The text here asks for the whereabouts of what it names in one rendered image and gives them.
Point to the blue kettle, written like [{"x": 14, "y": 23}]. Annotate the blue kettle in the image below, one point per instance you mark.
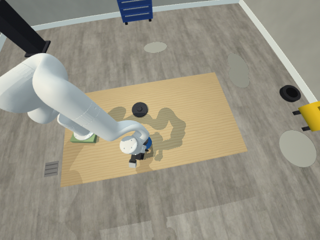
[{"x": 148, "y": 144}]

